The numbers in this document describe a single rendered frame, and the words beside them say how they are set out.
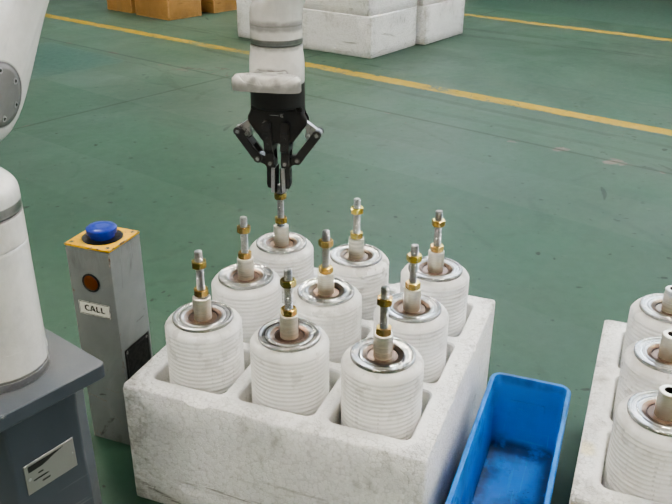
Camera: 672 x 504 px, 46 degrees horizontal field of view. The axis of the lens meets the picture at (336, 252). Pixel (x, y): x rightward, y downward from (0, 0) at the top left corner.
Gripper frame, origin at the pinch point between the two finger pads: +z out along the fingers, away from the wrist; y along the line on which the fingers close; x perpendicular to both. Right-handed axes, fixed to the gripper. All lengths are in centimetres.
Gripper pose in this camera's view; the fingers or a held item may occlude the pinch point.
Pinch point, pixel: (279, 178)
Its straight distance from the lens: 116.1
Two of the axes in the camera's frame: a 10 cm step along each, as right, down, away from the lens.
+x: -1.6, 4.2, -8.9
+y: -9.9, -0.8, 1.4
